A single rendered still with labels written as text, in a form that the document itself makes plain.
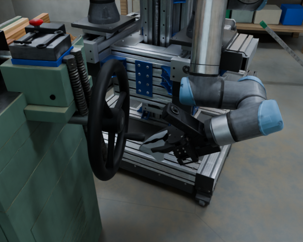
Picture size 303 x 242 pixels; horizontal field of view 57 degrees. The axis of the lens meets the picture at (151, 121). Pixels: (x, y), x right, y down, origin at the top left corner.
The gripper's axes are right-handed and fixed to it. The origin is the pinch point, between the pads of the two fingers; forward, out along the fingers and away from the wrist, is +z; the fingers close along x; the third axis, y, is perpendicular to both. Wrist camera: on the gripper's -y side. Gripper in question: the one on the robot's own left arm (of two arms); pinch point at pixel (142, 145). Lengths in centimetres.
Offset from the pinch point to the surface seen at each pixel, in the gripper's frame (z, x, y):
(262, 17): -42, 280, 83
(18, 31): 24.1, 17.7, -39.1
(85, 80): 1.8, -0.7, -23.3
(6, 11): 268, 309, -65
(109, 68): -7.6, -4.4, -24.8
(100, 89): -6.9, -10.3, -23.6
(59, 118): 5.7, -11.0, -21.4
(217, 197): 9, 42, 78
